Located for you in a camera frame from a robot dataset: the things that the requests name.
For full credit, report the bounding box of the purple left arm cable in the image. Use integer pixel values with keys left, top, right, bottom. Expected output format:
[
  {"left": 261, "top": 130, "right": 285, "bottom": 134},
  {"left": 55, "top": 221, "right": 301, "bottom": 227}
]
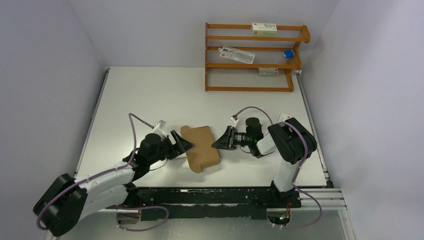
[{"left": 35, "top": 112, "right": 170, "bottom": 232}]

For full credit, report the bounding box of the blue small object on shelf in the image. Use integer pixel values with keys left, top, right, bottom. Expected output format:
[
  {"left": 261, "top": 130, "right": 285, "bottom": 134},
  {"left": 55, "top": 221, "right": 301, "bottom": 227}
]
[{"left": 283, "top": 49, "right": 296, "bottom": 59}]

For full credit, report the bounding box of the clear plastic packet on shelf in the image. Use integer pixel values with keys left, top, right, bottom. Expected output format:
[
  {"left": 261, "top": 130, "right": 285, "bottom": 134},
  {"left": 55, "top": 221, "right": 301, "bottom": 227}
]
[{"left": 218, "top": 46, "right": 256, "bottom": 64}]

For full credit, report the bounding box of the brown cardboard box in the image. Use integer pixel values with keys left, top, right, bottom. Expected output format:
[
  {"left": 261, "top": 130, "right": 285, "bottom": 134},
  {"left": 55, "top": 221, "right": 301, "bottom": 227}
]
[{"left": 180, "top": 125, "right": 221, "bottom": 174}]

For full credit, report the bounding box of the orange wooden shelf rack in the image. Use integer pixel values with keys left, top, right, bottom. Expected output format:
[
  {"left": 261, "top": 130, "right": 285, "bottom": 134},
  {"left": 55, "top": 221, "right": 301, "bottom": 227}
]
[{"left": 204, "top": 23, "right": 311, "bottom": 93}]

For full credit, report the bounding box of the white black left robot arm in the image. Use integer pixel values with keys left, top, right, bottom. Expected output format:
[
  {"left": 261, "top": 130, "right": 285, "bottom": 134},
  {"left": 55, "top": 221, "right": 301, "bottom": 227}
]
[{"left": 33, "top": 130, "right": 195, "bottom": 237}]

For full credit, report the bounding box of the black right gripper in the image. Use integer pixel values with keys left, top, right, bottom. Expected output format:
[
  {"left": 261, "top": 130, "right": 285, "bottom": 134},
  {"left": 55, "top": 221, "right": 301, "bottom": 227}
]
[{"left": 212, "top": 125, "right": 252, "bottom": 151}]

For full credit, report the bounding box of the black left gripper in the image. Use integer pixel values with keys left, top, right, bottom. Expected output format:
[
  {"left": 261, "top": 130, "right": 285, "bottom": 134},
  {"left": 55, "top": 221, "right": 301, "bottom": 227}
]
[{"left": 148, "top": 129, "right": 194, "bottom": 165}]

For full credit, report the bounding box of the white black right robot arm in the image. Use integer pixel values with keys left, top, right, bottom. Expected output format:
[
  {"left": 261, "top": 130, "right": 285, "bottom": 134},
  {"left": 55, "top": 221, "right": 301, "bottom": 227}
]
[{"left": 211, "top": 117, "right": 318, "bottom": 207}]

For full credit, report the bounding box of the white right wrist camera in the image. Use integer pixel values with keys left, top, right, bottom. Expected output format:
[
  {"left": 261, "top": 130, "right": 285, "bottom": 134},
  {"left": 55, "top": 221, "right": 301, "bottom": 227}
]
[{"left": 230, "top": 114, "right": 239, "bottom": 128}]

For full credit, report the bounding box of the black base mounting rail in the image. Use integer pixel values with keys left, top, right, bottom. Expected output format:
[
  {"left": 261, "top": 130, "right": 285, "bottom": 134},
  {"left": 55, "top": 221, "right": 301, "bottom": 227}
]
[{"left": 105, "top": 185, "right": 302, "bottom": 222}]

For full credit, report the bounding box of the white green box top shelf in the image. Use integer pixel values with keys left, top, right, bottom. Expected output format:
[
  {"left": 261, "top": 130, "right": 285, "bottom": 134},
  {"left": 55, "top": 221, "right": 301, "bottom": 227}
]
[{"left": 250, "top": 22, "right": 278, "bottom": 37}]

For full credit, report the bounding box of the white flat box bottom shelf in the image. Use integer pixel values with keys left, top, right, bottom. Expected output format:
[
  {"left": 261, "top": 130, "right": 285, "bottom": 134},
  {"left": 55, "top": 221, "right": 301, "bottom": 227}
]
[{"left": 258, "top": 68, "right": 280, "bottom": 77}]

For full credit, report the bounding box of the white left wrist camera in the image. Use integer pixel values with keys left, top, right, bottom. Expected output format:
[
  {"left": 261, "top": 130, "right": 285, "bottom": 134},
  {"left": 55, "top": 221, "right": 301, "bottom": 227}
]
[{"left": 152, "top": 120, "right": 166, "bottom": 138}]

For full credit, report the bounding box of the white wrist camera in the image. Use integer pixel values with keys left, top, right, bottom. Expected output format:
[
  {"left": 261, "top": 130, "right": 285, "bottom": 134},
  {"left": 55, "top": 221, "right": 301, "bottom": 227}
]
[
  {"left": 152, "top": 120, "right": 166, "bottom": 138},
  {"left": 230, "top": 114, "right": 239, "bottom": 128}
]

